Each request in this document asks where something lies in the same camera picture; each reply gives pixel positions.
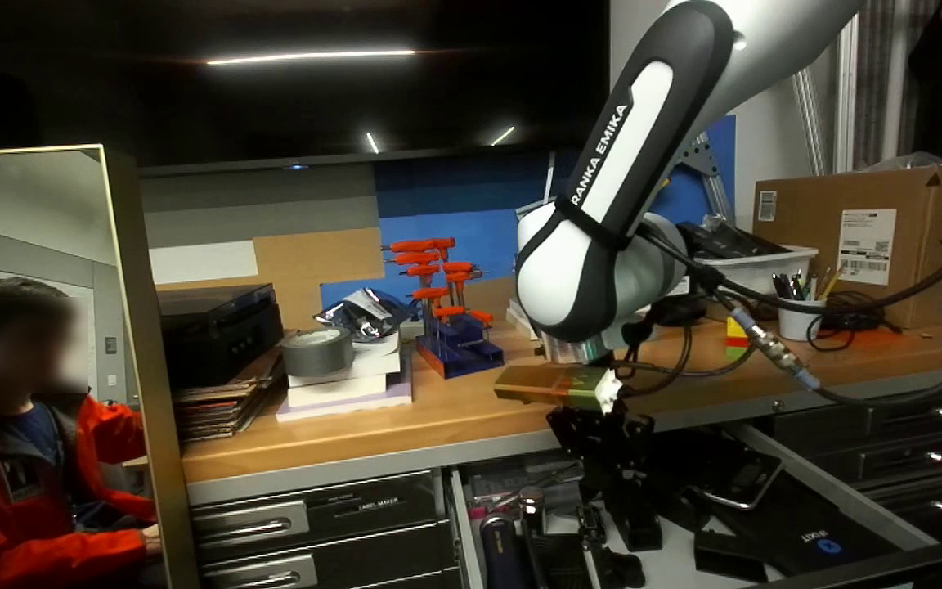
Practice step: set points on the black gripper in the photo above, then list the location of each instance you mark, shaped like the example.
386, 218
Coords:
610, 447

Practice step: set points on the tool drawer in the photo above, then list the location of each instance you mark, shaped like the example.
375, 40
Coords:
523, 523

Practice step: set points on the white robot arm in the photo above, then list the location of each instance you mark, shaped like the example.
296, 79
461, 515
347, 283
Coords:
598, 252

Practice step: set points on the left closed drawer stack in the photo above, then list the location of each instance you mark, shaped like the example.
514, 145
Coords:
372, 534

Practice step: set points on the closed drawer stack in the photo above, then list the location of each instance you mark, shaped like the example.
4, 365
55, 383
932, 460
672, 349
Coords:
892, 457
372, 534

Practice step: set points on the right closed drawer stack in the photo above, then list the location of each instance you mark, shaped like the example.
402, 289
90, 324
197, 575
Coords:
892, 457

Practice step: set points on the yellow red toy block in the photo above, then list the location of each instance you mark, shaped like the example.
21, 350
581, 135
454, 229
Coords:
733, 334

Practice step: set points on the blue rack orange hex keys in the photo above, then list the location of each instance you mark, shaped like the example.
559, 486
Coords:
457, 334

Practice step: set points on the black iFixit tool kit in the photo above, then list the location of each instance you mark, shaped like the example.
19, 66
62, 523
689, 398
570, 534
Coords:
799, 530

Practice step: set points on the white pen cup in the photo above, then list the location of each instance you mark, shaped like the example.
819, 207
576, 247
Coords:
799, 314

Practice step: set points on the white plastic bin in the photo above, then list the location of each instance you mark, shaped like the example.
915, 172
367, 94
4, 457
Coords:
743, 256

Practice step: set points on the white foam box stack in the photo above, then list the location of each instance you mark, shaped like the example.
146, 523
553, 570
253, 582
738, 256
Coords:
375, 380

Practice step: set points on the cardboard box with label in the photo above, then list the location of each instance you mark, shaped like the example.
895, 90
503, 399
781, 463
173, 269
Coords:
875, 229

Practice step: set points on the black equipment case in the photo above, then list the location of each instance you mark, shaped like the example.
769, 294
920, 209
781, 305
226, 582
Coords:
218, 330

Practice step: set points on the wooden framed glass panel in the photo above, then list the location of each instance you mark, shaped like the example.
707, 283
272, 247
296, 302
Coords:
70, 218

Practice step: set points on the person in orange jacket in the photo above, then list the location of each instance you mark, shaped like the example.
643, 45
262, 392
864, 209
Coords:
67, 519

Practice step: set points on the grey duct tape roll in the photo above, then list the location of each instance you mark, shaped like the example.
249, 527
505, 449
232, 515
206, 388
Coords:
318, 350

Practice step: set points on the large black wall monitor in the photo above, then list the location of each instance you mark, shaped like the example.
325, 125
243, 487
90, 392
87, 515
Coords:
260, 79

